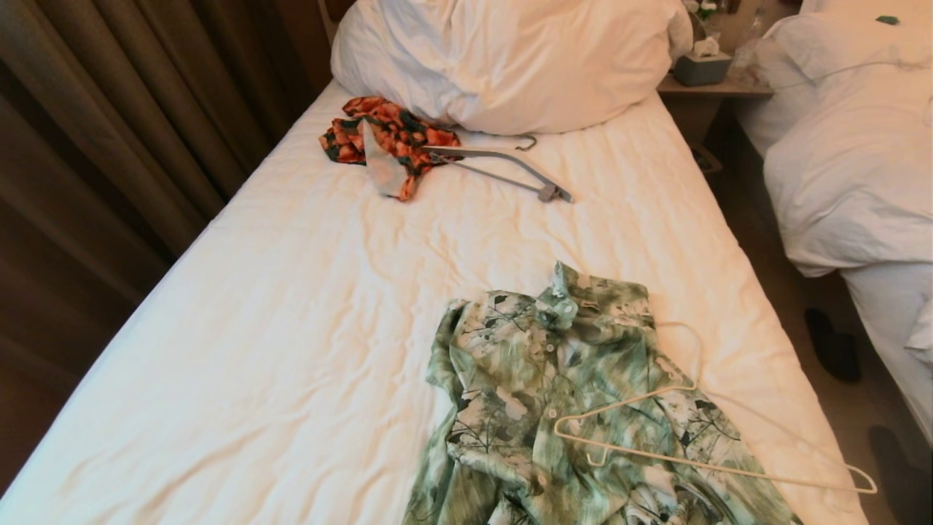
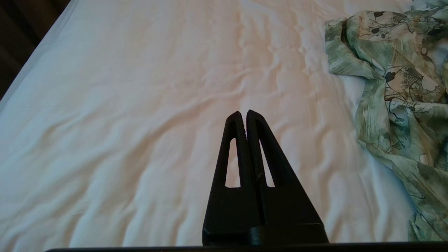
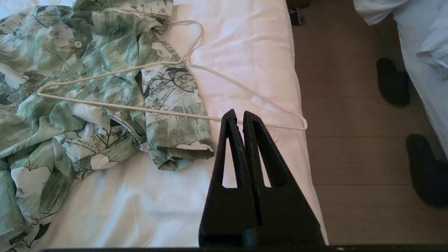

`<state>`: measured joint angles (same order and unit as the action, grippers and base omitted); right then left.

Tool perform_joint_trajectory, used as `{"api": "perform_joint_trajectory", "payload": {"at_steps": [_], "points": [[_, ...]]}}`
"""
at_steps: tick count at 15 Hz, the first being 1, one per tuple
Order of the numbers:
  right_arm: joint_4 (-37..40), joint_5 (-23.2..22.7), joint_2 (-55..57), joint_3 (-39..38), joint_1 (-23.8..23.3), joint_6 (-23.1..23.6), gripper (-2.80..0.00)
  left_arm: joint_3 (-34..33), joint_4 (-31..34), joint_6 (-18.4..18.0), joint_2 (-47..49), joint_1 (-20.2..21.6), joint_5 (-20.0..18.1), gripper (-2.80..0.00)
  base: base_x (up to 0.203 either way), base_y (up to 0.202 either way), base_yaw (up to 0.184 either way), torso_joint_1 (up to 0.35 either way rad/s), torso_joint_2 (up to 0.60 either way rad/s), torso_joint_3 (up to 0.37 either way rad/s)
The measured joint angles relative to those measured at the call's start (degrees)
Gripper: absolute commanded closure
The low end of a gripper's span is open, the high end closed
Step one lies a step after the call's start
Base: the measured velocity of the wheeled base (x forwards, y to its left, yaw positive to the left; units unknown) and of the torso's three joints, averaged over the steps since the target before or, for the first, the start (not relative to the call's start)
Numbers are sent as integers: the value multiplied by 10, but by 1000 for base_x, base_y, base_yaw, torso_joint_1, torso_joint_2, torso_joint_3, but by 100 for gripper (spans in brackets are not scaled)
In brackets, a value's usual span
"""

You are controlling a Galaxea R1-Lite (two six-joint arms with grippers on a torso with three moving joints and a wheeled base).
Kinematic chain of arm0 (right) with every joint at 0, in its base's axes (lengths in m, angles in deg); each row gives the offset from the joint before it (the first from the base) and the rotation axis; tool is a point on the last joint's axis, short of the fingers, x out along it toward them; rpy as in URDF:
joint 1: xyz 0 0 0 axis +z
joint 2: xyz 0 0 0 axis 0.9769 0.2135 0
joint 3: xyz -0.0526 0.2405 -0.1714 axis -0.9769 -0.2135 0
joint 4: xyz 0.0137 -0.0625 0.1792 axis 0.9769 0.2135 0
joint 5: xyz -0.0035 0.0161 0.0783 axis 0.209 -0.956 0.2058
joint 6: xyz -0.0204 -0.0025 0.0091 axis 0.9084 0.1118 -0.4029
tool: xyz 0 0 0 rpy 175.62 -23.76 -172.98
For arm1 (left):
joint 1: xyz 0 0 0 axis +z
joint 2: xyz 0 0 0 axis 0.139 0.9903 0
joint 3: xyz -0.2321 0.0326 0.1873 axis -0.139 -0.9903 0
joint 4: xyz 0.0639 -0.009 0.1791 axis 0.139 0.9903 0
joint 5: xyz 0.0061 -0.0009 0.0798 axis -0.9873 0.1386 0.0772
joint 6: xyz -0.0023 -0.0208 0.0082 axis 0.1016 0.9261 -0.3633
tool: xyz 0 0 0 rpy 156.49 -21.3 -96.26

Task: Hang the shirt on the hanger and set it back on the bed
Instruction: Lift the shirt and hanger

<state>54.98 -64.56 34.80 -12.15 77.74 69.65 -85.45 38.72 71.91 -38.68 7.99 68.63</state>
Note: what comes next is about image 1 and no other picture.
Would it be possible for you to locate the green leaf print shirt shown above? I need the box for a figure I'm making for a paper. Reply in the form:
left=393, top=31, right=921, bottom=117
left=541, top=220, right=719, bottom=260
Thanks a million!
left=402, top=261, right=804, bottom=525

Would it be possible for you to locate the cream wire hanger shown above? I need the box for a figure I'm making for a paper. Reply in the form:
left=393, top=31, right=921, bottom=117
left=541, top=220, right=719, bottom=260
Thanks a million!
left=552, top=321, right=879, bottom=497

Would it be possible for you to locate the grey hanger with clips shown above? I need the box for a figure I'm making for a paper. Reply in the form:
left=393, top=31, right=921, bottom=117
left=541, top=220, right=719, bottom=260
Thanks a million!
left=421, top=133, right=574, bottom=205

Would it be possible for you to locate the orange floral garment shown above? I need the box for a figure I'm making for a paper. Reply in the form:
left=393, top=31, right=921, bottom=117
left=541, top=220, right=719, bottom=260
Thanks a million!
left=319, top=96, right=463, bottom=203

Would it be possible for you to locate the large white pillow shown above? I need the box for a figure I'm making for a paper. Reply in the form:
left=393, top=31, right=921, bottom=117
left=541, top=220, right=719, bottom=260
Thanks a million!
left=329, top=0, right=695, bottom=136

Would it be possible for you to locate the grey tissue box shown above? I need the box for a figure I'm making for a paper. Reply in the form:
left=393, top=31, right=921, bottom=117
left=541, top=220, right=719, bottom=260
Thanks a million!
left=671, top=36, right=734, bottom=88

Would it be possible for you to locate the wooden nightstand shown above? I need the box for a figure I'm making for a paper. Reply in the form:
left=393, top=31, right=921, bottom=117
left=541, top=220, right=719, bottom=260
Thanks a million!
left=656, top=71, right=775, bottom=147

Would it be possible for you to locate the white flower plant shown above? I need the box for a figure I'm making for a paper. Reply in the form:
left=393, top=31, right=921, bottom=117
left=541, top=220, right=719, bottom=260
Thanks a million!
left=684, top=0, right=724, bottom=37

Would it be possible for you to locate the clear plastic bottle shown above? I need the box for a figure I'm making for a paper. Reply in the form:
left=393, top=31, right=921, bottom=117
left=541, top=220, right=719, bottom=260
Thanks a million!
left=731, top=6, right=768, bottom=77

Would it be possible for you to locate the black slipper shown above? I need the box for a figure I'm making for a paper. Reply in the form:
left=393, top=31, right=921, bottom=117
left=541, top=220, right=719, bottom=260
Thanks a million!
left=867, top=424, right=933, bottom=525
left=804, top=307, right=863, bottom=384

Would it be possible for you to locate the white duvet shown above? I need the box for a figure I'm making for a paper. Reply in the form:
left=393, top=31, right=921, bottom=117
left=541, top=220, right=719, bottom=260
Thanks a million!
left=736, top=44, right=933, bottom=279

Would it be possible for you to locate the small white pillow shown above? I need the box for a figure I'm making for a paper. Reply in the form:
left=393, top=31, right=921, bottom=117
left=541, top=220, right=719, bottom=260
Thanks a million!
left=758, top=0, right=933, bottom=82

